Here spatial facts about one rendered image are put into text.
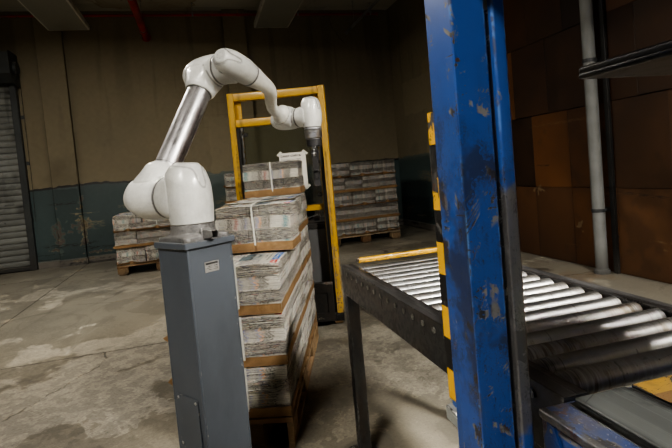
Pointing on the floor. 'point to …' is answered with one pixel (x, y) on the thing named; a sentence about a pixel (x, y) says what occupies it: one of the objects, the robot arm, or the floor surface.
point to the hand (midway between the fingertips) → (317, 178)
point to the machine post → (478, 199)
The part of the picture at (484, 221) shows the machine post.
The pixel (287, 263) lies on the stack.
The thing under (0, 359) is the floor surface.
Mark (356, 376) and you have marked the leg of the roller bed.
